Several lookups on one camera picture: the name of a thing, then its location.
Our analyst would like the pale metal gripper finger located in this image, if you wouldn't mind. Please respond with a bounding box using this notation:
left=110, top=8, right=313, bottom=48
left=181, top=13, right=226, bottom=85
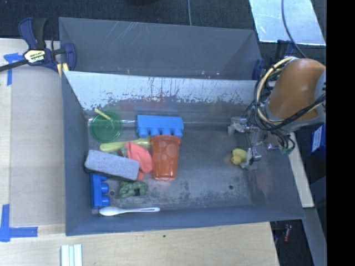
left=239, top=147, right=262, bottom=172
left=227, top=116, right=249, bottom=136

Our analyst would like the yellow toy duck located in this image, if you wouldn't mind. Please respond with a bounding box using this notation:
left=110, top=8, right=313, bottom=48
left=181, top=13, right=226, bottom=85
left=231, top=148, right=248, bottom=166

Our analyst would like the grey metal bin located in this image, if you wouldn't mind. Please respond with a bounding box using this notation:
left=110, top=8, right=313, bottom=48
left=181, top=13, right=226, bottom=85
left=58, top=17, right=306, bottom=237

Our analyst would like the large blue toy brick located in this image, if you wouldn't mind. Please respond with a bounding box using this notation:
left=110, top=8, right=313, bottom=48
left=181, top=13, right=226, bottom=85
left=136, top=114, right=185, bottom=139

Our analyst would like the orange plastic cup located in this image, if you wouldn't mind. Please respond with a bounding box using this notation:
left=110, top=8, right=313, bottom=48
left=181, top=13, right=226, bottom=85
left=150, top=135, right=182, bottom=182

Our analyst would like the orange cloth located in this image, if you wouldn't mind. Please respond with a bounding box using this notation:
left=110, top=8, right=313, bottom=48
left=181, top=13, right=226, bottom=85
left=124, top=141, right=154, bottom=182

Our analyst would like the green toy animal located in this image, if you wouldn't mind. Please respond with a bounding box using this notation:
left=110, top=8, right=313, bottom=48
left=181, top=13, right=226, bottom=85
left=119, top=180, right=149, bottom=200

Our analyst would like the yellow plastic spoon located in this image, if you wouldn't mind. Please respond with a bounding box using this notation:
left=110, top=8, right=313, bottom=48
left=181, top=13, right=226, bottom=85
left=99, top=137, right=152, bottom=153

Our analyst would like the green cup with yellow straw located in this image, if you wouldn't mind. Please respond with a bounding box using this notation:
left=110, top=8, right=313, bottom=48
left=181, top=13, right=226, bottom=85
left=90, top=108, right=124, bottom=143

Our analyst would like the grey sponge block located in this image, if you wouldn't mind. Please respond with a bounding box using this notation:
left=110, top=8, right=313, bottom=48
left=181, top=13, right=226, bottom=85
left=84, top=149, right=140, bottom=181

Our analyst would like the white plastic spoon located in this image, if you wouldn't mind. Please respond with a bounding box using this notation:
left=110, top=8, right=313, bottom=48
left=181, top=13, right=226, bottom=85
left=98, top=206, right=161, bottom=217

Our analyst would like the small blue toy brick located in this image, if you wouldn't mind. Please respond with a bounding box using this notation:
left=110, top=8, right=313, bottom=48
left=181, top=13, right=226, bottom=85
left=89, top=173, right=111, bottom=209

